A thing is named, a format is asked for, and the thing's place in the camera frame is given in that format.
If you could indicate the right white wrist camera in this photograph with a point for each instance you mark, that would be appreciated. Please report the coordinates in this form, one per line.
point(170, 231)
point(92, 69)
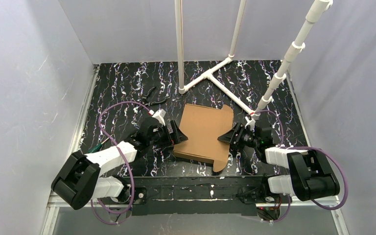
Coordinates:
point(251, 121)

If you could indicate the aluminium table frame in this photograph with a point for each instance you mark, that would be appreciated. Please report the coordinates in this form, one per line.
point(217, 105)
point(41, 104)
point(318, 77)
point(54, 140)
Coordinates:
point(63, 191)

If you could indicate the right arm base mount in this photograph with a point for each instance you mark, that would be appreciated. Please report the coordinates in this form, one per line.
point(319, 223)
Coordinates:
point(256, 196)

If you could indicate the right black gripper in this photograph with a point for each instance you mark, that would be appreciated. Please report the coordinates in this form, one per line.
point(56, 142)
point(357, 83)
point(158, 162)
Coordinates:
point(237, 134)

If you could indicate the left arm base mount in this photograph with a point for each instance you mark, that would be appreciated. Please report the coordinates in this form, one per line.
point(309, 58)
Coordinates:
point(124, 196)

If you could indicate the black pliers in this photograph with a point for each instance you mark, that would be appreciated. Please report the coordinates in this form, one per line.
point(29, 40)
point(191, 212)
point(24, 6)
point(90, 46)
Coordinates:
point(150, 100)

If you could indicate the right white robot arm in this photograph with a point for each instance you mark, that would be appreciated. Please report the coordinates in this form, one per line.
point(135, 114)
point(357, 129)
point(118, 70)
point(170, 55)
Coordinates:
point(310, 174)

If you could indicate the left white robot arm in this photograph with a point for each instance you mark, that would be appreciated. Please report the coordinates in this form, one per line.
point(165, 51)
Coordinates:
point(81, 180)

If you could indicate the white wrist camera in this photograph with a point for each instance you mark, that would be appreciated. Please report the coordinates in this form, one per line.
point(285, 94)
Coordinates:
point(158, 115)
point(251, 121)

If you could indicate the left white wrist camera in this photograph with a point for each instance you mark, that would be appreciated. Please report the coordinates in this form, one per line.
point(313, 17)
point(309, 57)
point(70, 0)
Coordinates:
point(158, 115)

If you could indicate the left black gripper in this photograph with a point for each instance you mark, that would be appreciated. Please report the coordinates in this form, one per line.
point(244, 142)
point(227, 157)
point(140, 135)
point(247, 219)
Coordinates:
point(171, 134)

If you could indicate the brown cardboard box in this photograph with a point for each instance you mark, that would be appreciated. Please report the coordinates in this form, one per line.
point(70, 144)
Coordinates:
point(203, 125)

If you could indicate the white PVC pipe frame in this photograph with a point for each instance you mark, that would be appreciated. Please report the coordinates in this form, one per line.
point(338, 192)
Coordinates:
point(252, 30)

